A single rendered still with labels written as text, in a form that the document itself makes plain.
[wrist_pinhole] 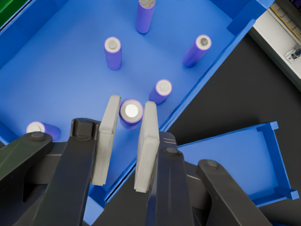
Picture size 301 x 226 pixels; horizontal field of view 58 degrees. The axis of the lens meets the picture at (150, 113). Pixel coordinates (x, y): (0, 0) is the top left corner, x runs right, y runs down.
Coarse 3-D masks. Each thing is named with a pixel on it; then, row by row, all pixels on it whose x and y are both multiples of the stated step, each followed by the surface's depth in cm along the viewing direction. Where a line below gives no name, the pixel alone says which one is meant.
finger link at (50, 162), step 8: (56, 144) 12; (64, 144) 12; (48, 152) 11; (56, 152) 12; (40, 160) 11; (48, 160) 11; (56, 160) 12; (32, 168) 11; (40, 168) 11; (48, 168) 12; (32, 176) 11; (40, 176) 11; (48, 176) 12
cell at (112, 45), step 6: (108, 42) 28; (114, 42) 28; (120, 42) 28; (108, 48) 28; (114, 48) 28; (120, 48) 28; (108, 54) 28; (114, 54) 28; (120, 54) 30; (108, 60) 30; (114, 60) 30; (120, 60) 32; (108, 66) 33; (114, 66) 32
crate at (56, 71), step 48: (48, 0) 31; (96, 0) 35; (192, 0) 36; (240, 0) 33; (0, 48) 30; (48, 48) 33; (96, 48) 34; (144, 48) 35; (0, 96) 32; (48, 96) 33; (96, 96) 33; (144, 96) 34; (192, 96) 29; (96, 192) 28
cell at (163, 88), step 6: (156, 84) 28; (162, 84) 28; (168, 84) 28; (156, 90) 28; (162, 90) 28; (168, 90) 28; (150, 96) 32; (156, 96) 29; (162, 96) 28; (156, 102) 32
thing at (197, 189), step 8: (160, 136) 16; (168, 136) 16; (160, 144) 14; (168, 144) 15; (192, 168) 13; (152, 176) 13; (192, 176) 12; (152, 184) 13; (192, 184) 12; (200, 184) 12; (192, 192) 12; (200, 192) 12; (208, 192) 12; (192, 200) 12; (200, 200) 12; (208, 200) 12; (200, 208) 12; (208, 208) 12
